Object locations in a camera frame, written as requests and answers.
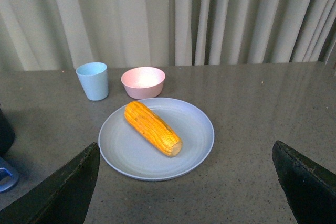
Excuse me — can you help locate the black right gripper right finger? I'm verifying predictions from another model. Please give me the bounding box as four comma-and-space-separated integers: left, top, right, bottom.
272, 141, 335, 223

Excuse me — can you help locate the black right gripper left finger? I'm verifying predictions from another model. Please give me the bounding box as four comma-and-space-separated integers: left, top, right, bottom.
1, 143, 100, 223

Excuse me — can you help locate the yellow corn cob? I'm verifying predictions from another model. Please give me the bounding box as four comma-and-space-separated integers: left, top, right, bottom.
124, 101, 183, 157

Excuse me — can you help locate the dark blue saucepan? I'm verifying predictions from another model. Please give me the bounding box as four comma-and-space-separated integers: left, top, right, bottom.
1, 110, 19, 193

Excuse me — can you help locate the light blue plate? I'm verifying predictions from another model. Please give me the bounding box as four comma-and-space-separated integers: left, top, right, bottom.
98, 98, 215, 182

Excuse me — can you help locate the light blue cup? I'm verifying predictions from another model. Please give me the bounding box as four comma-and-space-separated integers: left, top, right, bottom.
76, 62, 109, 101

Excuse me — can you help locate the pink bowl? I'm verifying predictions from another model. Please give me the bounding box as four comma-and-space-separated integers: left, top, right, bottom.
121, 67, 166, 100

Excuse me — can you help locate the white pleated curtain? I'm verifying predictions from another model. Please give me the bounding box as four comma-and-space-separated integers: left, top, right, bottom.
1, 0, 335, 72

